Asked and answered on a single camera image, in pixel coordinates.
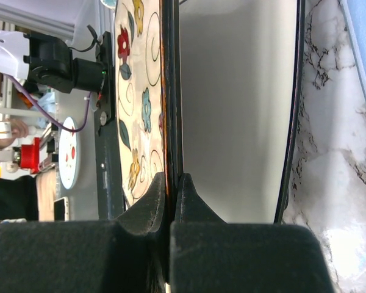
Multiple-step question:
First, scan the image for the cream square dark-rimmed plate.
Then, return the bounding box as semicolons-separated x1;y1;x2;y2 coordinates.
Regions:
114;1;177;209

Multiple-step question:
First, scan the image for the white square plate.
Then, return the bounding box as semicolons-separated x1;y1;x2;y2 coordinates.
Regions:
179;1;305;223

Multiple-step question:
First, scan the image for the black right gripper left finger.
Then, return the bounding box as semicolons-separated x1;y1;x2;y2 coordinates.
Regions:
0;173;168;292

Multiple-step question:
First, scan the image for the white floral plate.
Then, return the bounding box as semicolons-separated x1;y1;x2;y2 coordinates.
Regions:
59;129;80;190

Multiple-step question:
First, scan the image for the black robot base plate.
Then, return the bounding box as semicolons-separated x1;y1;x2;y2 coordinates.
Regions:
94;31;124;220

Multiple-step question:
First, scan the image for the white smartphone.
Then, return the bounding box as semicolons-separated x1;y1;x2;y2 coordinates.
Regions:
54;197;70;222

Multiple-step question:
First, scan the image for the person hand in background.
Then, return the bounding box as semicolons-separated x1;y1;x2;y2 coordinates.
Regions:
9;118;29;138

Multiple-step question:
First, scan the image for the aluminium frame rail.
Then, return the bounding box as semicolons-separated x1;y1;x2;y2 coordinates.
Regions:
0;1;74;41

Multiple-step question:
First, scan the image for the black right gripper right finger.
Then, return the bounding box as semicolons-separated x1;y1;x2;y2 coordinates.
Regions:
169;174;334;292

